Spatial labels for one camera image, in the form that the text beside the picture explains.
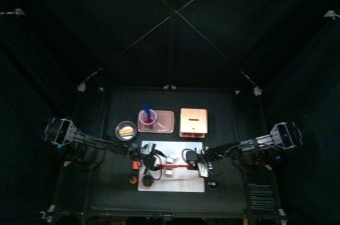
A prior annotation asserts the small silver bowl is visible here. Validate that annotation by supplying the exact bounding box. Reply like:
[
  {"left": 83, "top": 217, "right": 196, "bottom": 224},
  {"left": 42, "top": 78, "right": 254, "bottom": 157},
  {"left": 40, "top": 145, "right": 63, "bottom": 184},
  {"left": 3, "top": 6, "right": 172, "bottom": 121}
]
[{"left": 115, "top": 120, "right": 140, "bottom": 142}]

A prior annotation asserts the red toy knife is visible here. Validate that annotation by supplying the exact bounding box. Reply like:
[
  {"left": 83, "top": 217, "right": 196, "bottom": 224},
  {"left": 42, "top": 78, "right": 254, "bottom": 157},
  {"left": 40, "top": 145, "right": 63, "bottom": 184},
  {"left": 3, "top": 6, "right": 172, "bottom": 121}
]
[{"left": 158, "top": 164, "right": 194, "bottom": 170}]

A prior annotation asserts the black printed label sheet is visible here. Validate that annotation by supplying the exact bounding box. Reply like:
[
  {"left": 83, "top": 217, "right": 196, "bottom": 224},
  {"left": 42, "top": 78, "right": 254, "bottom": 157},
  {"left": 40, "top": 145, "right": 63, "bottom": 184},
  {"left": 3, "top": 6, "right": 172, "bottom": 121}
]
[{"left": 246, "top": 182, "right": 279, "bottom": 218}]

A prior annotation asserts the blue toy utensil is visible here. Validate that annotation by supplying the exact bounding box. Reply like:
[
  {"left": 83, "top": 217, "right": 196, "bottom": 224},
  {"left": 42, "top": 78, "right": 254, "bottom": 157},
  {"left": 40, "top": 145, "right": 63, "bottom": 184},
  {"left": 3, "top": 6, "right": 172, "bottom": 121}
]
[{"left": 142, "top": 103, "right": 155, "bottom": 130}]

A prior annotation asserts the white cutting board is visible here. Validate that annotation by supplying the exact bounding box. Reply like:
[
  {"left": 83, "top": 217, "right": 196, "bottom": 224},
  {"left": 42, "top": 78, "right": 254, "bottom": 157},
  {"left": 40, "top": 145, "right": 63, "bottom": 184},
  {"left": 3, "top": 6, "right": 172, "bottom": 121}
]
[{"left": 138, "top": 140, "right": 207, "bottom": 193}]

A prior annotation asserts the red wooden drawer box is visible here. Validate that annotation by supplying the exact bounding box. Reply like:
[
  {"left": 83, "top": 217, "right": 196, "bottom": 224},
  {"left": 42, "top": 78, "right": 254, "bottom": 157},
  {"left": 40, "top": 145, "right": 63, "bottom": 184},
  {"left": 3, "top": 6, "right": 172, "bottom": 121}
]
[{"left": 178, "top": 107, "right": 208, "bottom": 139}]

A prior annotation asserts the thin diagonal brace wire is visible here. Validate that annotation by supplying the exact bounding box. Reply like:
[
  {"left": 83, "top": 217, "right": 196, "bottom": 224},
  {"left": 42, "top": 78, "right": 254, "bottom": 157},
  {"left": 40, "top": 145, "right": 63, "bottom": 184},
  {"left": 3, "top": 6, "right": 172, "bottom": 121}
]
[
  {"left": 124, "top": 0, "right": 258, "bottom": 88},
  {"left": 82, "top": 0, "right": 235, "bottom": 85}
]

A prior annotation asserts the black camera cable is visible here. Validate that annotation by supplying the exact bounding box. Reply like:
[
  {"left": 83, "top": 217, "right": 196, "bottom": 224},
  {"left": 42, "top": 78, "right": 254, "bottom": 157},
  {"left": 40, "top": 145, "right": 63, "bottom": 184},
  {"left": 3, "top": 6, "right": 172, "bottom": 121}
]
[{"left": 148, "top": 165, "right": 164, "bottom": 181}]

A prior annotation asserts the dark green sushi roll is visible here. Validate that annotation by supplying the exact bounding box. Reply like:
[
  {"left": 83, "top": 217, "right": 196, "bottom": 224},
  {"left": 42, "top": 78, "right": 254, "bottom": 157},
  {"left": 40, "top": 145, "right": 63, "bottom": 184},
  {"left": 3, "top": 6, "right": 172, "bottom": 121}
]
[{"left": 143, "top": 174, "right": 155, "bottom": 187}]

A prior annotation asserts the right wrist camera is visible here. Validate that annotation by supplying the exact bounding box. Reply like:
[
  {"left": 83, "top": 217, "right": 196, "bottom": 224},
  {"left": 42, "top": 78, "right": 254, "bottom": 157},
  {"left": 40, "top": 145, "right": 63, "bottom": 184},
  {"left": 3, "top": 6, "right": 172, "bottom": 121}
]
[{"left": 182, "top": 148, "right": 199, "bottom": 163}]

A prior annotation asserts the red plastic cup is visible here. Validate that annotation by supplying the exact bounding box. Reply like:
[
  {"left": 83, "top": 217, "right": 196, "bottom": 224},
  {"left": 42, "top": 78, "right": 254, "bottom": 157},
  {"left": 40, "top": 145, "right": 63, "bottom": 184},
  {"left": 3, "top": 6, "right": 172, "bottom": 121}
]
[{"left": 139, "top": 109, "right": 160, "bottom": 127}]

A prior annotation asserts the yellow toy food piece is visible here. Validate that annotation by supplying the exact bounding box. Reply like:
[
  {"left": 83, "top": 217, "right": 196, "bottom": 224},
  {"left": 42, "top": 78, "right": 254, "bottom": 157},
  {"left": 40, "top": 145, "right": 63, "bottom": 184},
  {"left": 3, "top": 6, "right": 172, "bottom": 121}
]
[{"left": 119, "top": 126, "right": 136, "bottom": 137}]

